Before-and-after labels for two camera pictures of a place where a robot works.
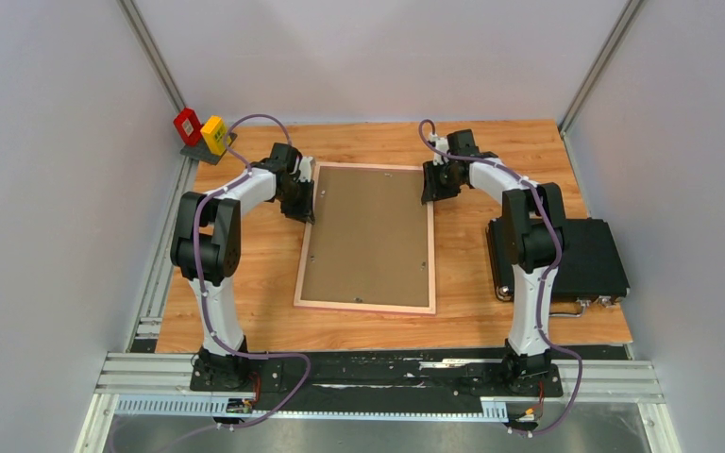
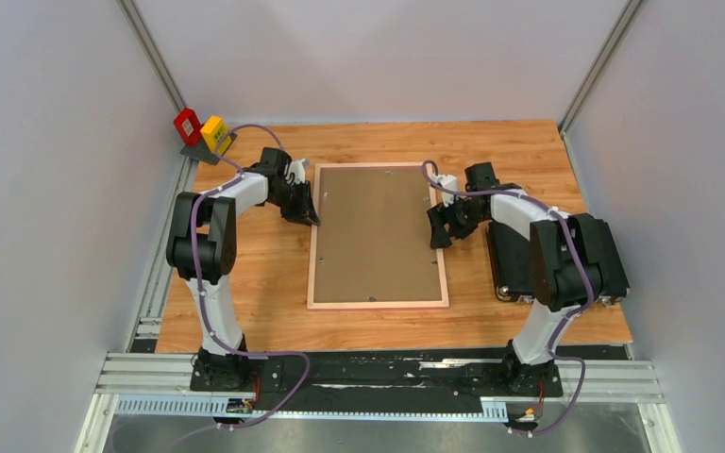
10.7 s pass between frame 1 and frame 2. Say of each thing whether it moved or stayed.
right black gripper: moved
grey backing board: stayed
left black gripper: stayed
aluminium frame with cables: stayed
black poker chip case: stayed
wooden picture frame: moved
